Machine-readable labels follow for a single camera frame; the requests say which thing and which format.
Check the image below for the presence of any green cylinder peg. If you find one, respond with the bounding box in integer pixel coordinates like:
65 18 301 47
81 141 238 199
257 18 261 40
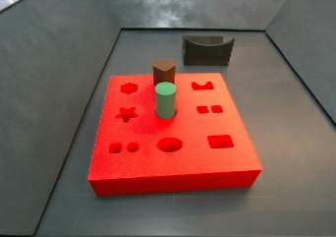
154 82 177 119

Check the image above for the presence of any brown rounded prism peg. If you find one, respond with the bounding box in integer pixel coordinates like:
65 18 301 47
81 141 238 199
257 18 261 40
152 60 176 85

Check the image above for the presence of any red shape sorter block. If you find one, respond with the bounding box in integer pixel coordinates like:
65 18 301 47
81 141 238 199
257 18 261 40
88 73 262 196

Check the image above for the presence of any black curved cradle stand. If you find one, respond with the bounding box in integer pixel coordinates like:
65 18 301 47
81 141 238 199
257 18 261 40
182 35 234 66

